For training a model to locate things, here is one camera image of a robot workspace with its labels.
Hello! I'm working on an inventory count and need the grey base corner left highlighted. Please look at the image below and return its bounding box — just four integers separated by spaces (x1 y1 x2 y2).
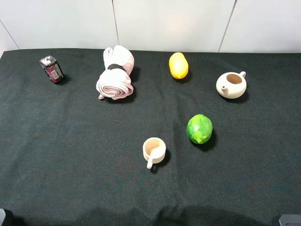
0 209 14 226

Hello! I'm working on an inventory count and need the grey base corner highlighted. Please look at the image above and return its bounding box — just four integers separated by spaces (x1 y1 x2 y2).
272 214 301 226
0 209 14 226

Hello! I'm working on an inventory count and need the beige ceramic teapot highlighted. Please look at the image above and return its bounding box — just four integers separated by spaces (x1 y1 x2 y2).
216 71 247 99

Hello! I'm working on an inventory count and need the green papaya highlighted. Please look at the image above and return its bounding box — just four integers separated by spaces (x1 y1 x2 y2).
186 114 213 144

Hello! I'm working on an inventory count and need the red black tin box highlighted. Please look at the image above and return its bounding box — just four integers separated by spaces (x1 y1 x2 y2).
39 56 64 84

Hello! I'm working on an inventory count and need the rolled pink towel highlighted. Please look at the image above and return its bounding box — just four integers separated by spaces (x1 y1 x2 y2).
96 45 135 100

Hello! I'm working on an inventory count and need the beige cup with handle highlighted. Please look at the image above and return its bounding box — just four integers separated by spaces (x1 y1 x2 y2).
143 137 166 170

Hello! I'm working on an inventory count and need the orange yellow papaya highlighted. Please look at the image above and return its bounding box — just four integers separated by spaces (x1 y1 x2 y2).
169 52 189 80

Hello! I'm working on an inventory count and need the grey base corner right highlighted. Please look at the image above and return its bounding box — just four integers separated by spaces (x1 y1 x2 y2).
272 214 301 226

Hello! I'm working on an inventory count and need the black tablecloth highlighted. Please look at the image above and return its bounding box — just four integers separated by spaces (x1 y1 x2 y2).
0 49 301 226

